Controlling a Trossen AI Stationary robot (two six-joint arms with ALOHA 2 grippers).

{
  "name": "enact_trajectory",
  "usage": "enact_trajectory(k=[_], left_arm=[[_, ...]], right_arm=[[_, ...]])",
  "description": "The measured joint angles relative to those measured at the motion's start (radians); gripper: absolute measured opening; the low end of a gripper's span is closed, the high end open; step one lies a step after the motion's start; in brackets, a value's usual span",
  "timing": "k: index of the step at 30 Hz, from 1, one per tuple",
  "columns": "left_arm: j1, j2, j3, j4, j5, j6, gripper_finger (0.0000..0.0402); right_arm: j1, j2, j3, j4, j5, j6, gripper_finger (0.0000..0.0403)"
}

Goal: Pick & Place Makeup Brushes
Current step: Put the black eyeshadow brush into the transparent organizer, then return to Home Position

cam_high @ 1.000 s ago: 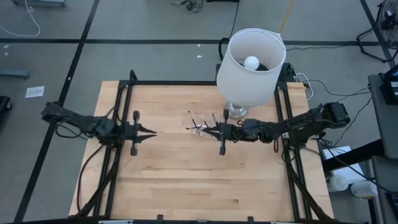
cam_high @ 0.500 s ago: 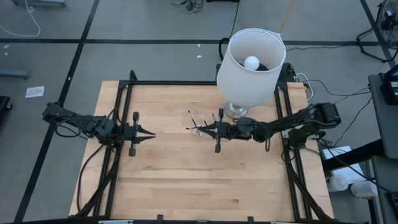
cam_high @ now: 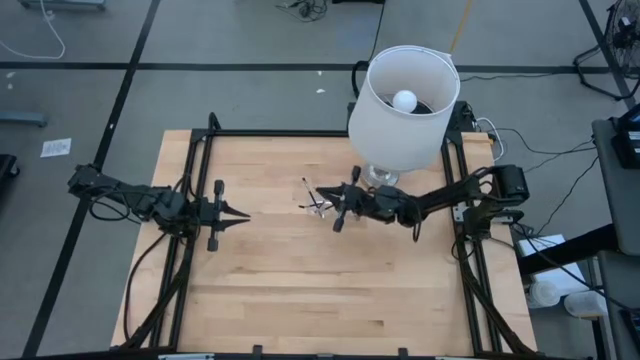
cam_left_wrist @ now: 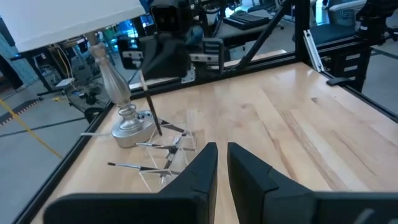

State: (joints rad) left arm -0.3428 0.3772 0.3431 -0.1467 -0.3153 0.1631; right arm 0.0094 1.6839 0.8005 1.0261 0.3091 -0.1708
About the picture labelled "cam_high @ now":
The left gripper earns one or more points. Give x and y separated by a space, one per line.
216 215

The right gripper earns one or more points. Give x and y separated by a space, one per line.
367 202

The slim black makeup brush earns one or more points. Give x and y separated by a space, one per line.
312 197

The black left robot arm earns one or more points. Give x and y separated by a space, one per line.
145 200

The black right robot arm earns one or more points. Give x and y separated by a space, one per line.
450 197

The white shade silver table lamp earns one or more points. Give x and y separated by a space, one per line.
400 135

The white paper sheet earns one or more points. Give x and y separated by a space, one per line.
56 148

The white box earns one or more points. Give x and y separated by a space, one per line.
540 246

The white paper towel roll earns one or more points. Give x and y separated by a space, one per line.
542 295
585 305

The black floor object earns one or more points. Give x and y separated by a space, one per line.
7 167

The grey cart foot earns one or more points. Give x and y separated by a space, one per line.
22 119

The black beam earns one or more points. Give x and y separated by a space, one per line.
575 249

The grey cart base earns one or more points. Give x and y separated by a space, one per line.
65 4

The grey side table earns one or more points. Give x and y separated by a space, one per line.
620 200

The black desk device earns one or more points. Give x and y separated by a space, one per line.
625 135

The black floor fan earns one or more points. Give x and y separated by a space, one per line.
625 30

